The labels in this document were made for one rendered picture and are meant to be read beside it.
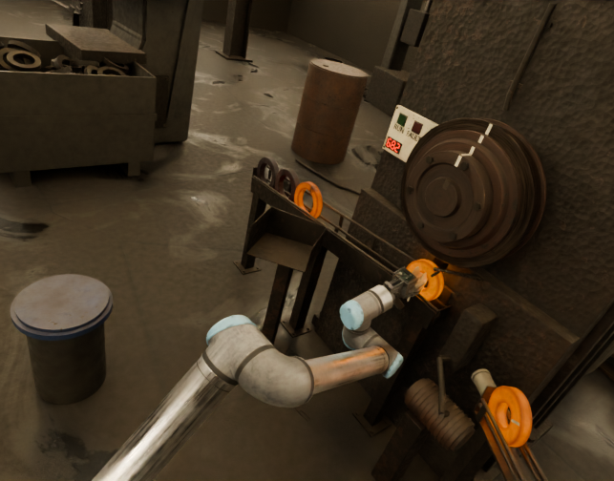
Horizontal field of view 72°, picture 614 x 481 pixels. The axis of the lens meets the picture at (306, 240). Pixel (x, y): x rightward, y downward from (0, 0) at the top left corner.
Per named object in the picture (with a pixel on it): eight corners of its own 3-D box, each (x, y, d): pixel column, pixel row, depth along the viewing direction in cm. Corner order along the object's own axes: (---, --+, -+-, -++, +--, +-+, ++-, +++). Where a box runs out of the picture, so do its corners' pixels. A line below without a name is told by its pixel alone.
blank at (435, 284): (416, 251, 160) (411, 252, 158) (450, 272, 150) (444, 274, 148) (404, 285, 167) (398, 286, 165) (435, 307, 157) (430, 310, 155)
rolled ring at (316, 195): (292, 181, 209) (298, 181, 211) (295, 219, 213) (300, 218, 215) (316, 182, 195) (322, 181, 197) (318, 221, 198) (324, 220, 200)
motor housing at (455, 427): (385, 453, 179) (433, 369, 150) (423, 502, 165) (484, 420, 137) (362, 469, 171) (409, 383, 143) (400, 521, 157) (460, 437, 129)
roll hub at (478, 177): (404, 211, 149) (434, 135, 134) (468, 257, 132) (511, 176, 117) (393, 213, 146) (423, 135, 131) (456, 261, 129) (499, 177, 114)
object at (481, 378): (485, 384, 136) (493, 369, 134) (497, 406, 128) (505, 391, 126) (468, 381, 136) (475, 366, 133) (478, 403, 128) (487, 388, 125)
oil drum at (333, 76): (323, 140, 489) (343, 59, 442) (355, 163, 453) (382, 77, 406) (280, 142, 455) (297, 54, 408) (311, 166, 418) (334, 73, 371)
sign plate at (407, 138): (385, 148, 176) (400, 105, 167) (432, 177, 160) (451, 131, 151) (381, 148, 175) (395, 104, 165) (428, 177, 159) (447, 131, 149)
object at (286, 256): (246, 324, 222) (270, 205, 184) (292, 345, 218) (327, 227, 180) (227, 350, 205) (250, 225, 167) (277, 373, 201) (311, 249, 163)
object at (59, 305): (103, 339, 194) (99, 264, 172) (124, 393, 175) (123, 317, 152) (19, 362, 176) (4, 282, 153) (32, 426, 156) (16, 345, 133)
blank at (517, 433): (494, 433, 126) (483, 431, 125) (501, 380, 127) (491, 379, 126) (528, 457, 110) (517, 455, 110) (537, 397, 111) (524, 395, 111)
